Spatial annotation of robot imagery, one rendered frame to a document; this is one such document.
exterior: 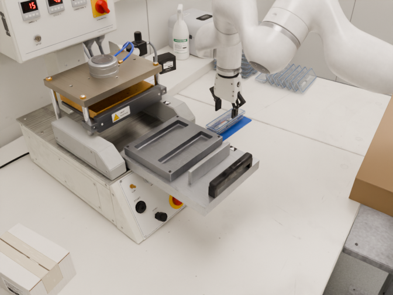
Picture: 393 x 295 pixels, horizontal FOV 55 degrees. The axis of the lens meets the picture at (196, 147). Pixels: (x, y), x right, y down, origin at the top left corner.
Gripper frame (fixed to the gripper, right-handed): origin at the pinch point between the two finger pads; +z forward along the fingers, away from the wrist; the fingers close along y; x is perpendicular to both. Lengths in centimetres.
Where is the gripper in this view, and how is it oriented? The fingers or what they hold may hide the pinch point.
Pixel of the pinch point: (226, 110)
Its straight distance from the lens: 142.7
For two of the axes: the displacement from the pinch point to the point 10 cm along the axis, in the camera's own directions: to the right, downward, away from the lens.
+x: -6.6, 4.5, -6.0
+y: -7.5, -4.0, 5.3
